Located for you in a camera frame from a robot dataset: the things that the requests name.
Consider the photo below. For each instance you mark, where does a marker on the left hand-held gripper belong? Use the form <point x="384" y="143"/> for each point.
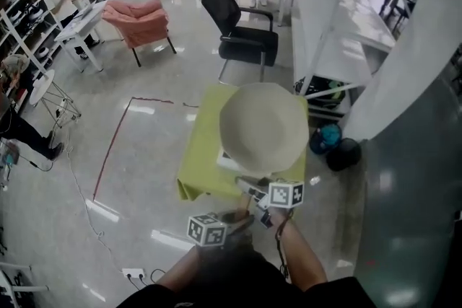
<point x="207" y="230"/>

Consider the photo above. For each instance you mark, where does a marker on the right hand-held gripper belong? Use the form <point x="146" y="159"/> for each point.
<point x="286" y="194"/>

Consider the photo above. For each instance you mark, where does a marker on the white stove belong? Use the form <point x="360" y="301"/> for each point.
<point x="226" y="159"/>

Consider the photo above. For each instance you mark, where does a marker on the person's right forearm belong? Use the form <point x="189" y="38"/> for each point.
<point x="301" y="256"/>

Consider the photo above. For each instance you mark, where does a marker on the person's left forearm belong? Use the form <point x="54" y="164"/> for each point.
<point x="180" y="272"/>

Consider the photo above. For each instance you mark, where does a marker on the person's black shirt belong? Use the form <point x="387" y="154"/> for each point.
<point x="231" y="285"/>

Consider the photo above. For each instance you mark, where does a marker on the blue bag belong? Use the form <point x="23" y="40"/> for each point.
<point x="325" y="138"/>

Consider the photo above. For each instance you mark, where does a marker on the black round bag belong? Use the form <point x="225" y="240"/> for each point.
<point x="343" y="154"/>

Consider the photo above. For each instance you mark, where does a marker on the yellow-green tablecloth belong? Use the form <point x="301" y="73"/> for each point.
<point x="202" y="155"/>

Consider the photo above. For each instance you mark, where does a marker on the white power strip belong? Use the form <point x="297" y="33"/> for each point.
<point x="133" y="273"/>

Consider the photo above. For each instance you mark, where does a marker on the red floor tape line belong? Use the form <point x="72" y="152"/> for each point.
<point x="108" y="151"/>

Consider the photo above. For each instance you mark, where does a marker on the black mesh office chair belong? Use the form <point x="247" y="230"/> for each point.
<point x="245" y="41"/>

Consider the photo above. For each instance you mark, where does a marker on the white metal shelving rack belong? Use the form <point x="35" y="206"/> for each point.
<point x="346" y="32"/>

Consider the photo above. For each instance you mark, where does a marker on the pink armchair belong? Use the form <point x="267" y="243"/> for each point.
<point x="139" y="23"/>

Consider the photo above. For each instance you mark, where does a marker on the white round side table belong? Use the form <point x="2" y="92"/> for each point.
<point x="42" y="84"/>

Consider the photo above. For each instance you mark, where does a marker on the white desk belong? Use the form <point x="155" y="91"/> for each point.
<point x="81" y="23"/>

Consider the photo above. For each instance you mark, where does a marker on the white storage shelf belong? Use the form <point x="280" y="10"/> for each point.
<point x="25" y="25"/>

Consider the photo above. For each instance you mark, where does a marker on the white metal frame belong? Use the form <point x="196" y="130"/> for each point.
<point x="14" y="286"/>

